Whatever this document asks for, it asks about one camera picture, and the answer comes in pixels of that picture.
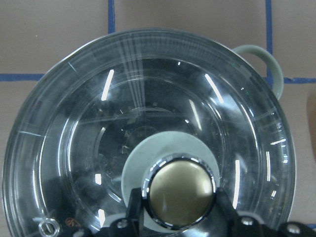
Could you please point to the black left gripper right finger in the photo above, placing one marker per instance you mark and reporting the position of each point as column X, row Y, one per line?
column 246, row 226

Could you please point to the glass pot lid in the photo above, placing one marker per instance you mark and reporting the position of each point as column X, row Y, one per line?
column 172, row 113

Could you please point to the pale green electric pot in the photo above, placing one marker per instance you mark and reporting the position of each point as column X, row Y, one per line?
column 270, row 62

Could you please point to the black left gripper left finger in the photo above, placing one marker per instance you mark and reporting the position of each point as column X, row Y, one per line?
column 131, row 225

